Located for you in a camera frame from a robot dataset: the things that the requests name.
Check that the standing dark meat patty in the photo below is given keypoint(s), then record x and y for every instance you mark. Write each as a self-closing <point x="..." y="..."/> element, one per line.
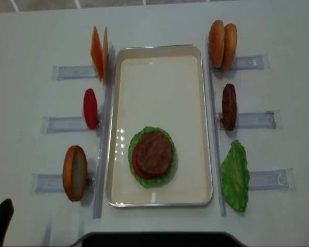
<point x="229" y="107"/>

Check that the clear holder under left bun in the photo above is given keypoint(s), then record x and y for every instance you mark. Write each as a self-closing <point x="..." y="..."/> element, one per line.
<point x="46" y="183"/>

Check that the black base at table edge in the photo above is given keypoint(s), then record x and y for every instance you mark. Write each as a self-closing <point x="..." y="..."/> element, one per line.
<point x="160" y="239"/>

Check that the clear holder under patty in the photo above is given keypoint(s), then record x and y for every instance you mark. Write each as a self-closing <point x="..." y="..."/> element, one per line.
<point x="259" y="120"/>

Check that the left clear acrylic rail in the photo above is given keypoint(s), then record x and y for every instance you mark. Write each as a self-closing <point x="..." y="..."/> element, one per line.
<point x="105" y="135"/>

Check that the red tomato slice on tray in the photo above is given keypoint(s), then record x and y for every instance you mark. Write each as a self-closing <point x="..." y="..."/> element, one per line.
<point x="135" y="165"/>

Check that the clear acrylic rail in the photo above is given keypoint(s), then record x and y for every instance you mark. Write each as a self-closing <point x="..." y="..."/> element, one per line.
<point x="222" y="204"/>
<point x="105" y="135"/>

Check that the clear holder under buns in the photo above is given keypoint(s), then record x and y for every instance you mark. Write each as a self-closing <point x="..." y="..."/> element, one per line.
<point x="258" y="62"/>

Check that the clear holder under lettuce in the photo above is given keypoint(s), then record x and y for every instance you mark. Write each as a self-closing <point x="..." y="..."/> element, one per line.
<point x="282" y="179"/>

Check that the brown meat patty on tray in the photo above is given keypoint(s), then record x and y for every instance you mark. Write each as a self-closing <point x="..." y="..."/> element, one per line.
<point x="154" y="154"/>

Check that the white rectangular metal tray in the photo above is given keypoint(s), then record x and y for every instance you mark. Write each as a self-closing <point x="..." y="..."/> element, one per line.
<point x="159" y="87"/>

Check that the plain right bun half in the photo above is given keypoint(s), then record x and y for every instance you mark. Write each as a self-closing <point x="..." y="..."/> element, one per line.
<point x="230" y="46"/>

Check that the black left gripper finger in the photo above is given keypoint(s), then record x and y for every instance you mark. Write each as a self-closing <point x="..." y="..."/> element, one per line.
<point x="6" y="213"/>

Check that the clear holder under tomato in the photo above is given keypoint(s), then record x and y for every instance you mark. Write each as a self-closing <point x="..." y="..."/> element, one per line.
<point x="65" y="124"/>

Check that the standing red tomato slice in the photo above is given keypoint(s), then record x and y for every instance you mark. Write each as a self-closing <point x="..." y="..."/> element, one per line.
<point x="90" y="109"/>

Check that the left standing bun half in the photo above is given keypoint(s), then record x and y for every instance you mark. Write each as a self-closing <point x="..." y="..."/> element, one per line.
<point x="74" y="174"/>

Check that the orange cheese slice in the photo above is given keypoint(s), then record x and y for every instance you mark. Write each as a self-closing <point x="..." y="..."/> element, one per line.
<point x="105" y="56"/>
<point x="96" y="54"/>

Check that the glazed top bun half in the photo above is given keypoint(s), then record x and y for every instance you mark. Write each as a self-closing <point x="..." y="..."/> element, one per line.
<point x="217" y="43"/>

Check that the right clear acrylic rail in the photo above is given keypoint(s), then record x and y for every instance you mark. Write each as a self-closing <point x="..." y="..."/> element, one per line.
<point x="222" y="204"/>

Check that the standing green lettuce leaf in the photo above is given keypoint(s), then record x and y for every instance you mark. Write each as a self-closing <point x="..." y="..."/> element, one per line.
<point x="235" y="177"/>

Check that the green lettuce leaf on tray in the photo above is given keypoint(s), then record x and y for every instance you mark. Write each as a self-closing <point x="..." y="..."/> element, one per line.
<point x="170" y="167"/>

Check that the clear holder under cheese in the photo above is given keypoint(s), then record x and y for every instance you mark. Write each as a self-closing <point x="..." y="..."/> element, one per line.
<point x="73" y="72"/>

